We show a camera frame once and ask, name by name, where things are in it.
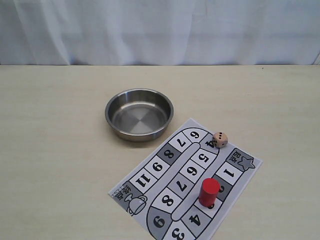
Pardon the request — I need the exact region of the beige wooden die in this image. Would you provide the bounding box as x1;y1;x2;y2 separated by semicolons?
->
212;132;228;148

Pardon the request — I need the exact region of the red cylinder game piece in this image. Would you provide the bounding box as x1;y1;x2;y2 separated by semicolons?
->
198;178;220;207

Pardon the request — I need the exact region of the round stainless steel bowl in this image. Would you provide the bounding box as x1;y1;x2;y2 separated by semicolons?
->
104;87;174;143

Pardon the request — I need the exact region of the printed number game board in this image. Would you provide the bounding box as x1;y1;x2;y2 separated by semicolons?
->
109;119;262;240

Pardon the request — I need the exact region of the white fabric curtain backdrop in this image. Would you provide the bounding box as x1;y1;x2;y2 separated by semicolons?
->
0;0;320;65

